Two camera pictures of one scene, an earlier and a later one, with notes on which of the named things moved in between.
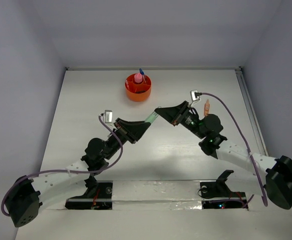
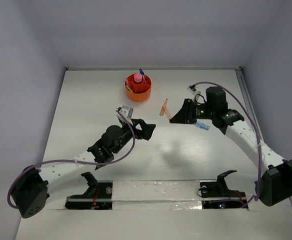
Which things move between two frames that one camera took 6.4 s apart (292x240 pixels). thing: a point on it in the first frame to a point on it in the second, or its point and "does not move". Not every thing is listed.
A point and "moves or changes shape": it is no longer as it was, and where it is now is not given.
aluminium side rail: [253, 115] does not move
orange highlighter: [206, 108] moves or changes shape
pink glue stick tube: [138, 77] does not move
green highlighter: [151, 117] to [129, 88]
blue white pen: [142, 72] does not move
